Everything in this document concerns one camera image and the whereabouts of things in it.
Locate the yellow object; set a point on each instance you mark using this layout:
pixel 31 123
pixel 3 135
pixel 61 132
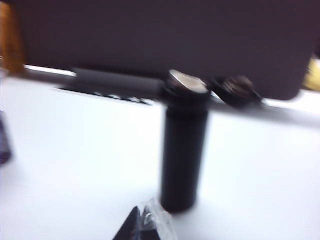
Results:
pixel 312 73

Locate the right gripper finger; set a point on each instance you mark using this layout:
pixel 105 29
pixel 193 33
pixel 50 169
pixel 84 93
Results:
pixel 140 225

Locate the orange paper bag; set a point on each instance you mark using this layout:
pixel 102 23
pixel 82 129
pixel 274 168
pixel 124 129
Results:
pixel 11 37

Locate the hammered glass mug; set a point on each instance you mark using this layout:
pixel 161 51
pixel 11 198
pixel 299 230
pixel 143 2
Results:
pixel 4 140

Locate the dark grey desk divider panel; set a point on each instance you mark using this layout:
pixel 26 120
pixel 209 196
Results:
pixel 150 35

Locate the black thermos with flip lid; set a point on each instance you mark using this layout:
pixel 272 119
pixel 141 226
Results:
pixel 183 150

